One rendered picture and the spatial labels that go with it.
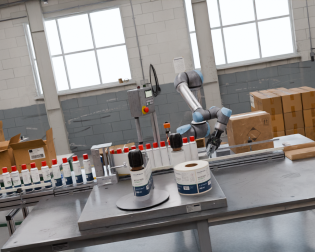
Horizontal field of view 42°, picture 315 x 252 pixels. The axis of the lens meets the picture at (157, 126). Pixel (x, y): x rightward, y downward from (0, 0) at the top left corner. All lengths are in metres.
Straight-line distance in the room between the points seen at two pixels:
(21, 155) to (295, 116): 3.75
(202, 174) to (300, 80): 6.27
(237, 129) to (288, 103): 2.98
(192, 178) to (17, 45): 6.98
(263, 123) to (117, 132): 5.53
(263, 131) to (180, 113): 5.12
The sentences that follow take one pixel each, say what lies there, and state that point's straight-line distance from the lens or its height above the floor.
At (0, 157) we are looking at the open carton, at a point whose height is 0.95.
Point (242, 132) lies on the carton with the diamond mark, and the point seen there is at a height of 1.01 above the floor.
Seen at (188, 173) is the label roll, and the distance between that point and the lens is 2.31.
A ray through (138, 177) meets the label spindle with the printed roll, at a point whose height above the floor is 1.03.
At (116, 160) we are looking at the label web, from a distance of 2.90.
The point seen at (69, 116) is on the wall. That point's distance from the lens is 8.64.
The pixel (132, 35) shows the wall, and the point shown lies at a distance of 8.27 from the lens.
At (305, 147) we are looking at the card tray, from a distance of 3.28.
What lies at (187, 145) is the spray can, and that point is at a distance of 2.91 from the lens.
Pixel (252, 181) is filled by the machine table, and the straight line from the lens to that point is 2.61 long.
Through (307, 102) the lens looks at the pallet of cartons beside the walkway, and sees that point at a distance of 6.18.
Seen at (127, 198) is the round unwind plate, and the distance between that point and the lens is 2.45.
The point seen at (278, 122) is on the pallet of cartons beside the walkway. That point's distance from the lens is 6.11.
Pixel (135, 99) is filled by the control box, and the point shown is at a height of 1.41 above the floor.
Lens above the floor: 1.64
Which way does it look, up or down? 9 degrees down
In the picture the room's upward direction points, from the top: 9 degrees counter-clockwise
